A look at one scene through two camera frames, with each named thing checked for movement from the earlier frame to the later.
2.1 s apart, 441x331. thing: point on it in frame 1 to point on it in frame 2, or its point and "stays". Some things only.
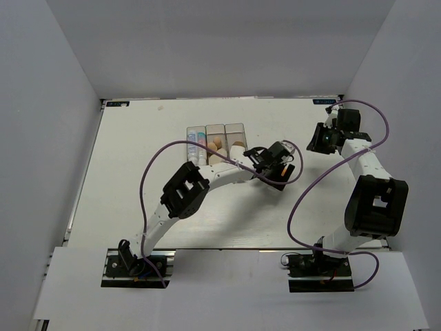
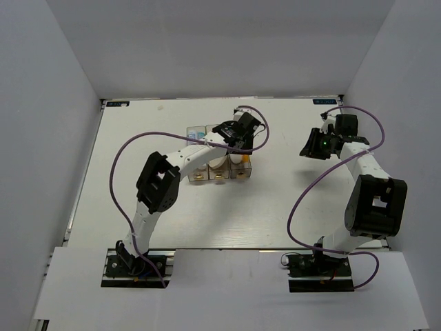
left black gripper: x=286 y=175 to x=249 y=142
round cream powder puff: x=214 y=159 stays
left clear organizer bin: x=196 y=154 stays
